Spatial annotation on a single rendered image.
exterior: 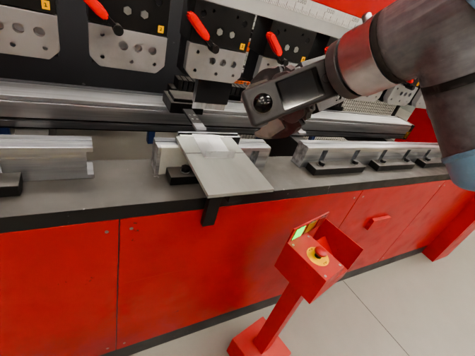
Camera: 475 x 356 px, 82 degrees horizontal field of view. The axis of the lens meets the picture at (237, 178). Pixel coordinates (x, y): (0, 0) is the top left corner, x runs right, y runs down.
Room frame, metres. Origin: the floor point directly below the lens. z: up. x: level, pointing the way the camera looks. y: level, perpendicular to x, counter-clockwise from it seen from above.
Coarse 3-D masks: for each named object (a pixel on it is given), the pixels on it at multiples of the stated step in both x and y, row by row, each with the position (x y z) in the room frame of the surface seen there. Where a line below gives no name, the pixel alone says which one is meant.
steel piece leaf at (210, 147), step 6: (198, 138) 0.70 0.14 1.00; (204, 138) 0.72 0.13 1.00; (210, 138) 0.73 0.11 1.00; (216, 138) 0.74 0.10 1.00; (198, 144) 0.67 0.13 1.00; (204, 144) 0.68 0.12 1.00; (210, 144) 0.69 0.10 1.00; (216, 144) 0.71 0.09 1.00; (222, 144) 0.72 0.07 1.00; (204, 150) 0.65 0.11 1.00; (210, 150) 0.62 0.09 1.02; (216, 150) 0.63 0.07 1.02; (222, 150) 0.68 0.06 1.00; (228, 150) 0.69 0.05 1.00; (204, 156) 0.62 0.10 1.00; (210, 156) 0.62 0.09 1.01; (216, 156) 0.63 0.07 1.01; (222, 156) 0.64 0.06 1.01; (228, 156) 0.65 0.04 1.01
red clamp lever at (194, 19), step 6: (192, 12) 0.62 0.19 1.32; (192, 18) 0.62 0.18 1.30; (198, 18) 0.63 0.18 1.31; (192, 24) 0.62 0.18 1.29; (198, 24) 0.62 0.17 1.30; (198, 30) 0.63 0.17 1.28; (204, 30) 0.63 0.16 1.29; (204, 36) 0.63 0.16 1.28; (210, 42) 0.65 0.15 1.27; (210, 48) 0.65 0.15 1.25; (216, 48) 0.65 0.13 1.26
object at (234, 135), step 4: (180, 132) 0.71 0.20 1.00; (184, 132) 0.72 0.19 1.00; (188, 132) 0.73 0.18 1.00; (192, 132) 0.74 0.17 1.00; (196, 132) 0.74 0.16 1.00; (200, 132) 0.75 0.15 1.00; (204, 132) 0.76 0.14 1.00; (208, 132) 0.77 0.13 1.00; (212, 132) 0.78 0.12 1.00; (216, 132) 0.79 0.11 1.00; (220, 132) 0.80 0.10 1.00; (224, 136) 0.78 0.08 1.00; (228, 136) 0.79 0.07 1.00; (232, 136) 0.79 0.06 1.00; (236, 136) 0.80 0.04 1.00; (236, 140) 0.80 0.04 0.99
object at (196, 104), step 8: (200, 80) 0.71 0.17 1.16; (200, 88) 0.72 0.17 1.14; (208, 88) 0.73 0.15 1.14; (216, 88) 0.74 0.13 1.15; (224, 88) 0.76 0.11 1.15; (200, 96) 0.72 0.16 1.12; (208, 96) 0.73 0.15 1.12; (216, 96) 0.75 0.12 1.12; (224, 96) 0.76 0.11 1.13; (192, 104) 0.72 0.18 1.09; (200, 104) 0.73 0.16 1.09; (208, 104) 0.74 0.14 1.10; (216, 104) 0.75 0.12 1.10; (224, 104) 0.76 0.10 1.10
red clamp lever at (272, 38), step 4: (268, 32) 0.74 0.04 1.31; (272, 32) 0.74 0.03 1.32; (268, 36) 0.73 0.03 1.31; (272, 36) 0.73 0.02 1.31; (268, 40) 0.75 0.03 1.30; (272, 40) 0.74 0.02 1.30; (276, 40) 0.74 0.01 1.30; (272, 44) 0.74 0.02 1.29; (276, 44) 0.74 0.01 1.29; (272, 48) 0.75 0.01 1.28; (276, 48) 0.75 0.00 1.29; (280, 48) 0.75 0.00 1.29; (276, 52) 0.75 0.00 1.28; (280, 52) 0.75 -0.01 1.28; (280, 56) 0.76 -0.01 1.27; (276, 60) 0.80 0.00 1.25; (280, 60) 0.77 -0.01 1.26; (284, 60) 0.76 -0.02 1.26; (284, 64) 0.76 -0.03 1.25
